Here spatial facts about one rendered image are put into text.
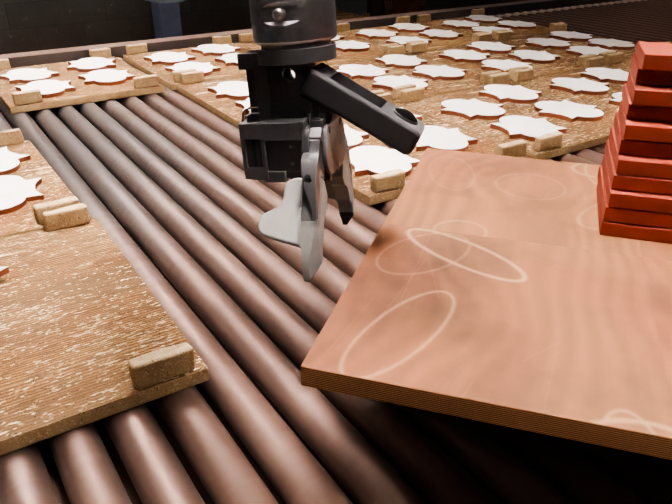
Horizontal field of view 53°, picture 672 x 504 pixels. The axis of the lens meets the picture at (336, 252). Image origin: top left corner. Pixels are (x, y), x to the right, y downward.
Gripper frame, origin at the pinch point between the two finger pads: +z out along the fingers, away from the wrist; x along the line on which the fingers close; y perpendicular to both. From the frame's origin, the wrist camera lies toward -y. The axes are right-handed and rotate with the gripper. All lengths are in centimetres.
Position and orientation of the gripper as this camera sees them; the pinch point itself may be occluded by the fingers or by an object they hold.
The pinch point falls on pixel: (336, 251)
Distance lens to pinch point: 67.0
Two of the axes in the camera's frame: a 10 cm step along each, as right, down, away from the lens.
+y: -9.7, -0.2, 2.5
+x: -2.4, 3.9, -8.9
